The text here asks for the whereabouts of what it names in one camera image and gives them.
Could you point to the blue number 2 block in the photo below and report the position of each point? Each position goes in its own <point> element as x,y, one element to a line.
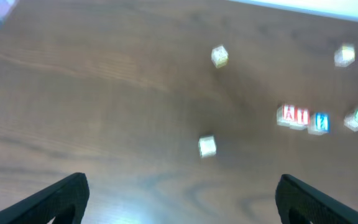
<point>319,124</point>

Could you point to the red letter A block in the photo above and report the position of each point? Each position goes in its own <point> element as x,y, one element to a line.
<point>285,115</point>

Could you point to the wooden block with dragonfly drawing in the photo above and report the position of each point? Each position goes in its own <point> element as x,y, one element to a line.
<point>219,56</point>

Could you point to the yellow-topped wooden block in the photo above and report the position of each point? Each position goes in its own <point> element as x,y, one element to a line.
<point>345,55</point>

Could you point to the red letter I block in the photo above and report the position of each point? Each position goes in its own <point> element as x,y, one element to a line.
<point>302,119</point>

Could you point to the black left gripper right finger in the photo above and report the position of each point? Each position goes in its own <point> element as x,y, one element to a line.
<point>300,203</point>

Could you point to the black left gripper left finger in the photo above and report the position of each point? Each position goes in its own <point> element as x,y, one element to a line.
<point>62,202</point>

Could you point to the plain wooden number 5 block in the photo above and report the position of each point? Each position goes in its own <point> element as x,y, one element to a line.
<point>207,146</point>

